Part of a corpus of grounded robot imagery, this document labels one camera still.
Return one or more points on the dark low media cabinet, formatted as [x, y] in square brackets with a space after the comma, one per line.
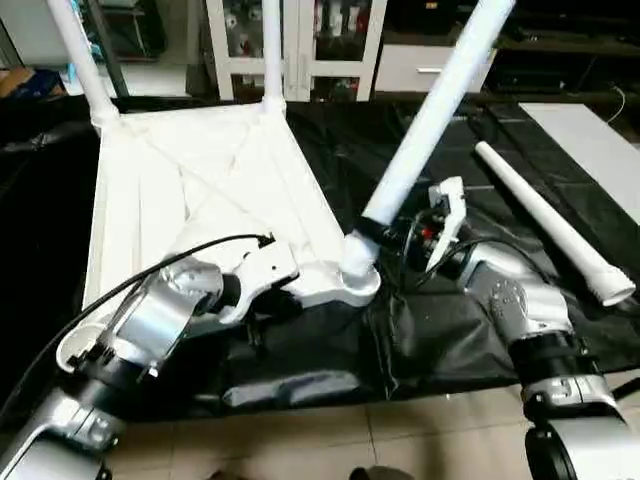
[570, 65]

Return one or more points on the white glass door cabinet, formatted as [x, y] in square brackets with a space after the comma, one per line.
[300, 45]

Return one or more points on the white flat board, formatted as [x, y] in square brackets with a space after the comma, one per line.
[590, 150]

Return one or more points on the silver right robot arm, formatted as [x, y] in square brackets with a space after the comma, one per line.
[540, 330]

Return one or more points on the white drawer unit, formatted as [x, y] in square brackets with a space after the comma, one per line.
[420, 68]

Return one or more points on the black work mat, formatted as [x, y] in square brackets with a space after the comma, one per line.
[330, 340]

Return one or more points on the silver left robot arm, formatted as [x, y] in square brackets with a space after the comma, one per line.
[130, 350]

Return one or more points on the white plastic table leg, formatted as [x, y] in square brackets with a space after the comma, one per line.
[85, 60]
[271, 55]
[430, 130]
[550, 220]

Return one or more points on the grey vertical metal pole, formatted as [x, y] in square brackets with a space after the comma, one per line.
[108, 45]

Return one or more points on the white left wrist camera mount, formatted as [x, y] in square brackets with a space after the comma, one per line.
[262, 275]

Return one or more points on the white plastic table top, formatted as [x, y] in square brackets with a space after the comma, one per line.
[200, 190]

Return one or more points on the brown cardboard box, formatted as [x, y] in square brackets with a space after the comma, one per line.
[30, 80]

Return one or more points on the black metal frame leg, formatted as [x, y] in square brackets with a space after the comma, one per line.
[615, 385]

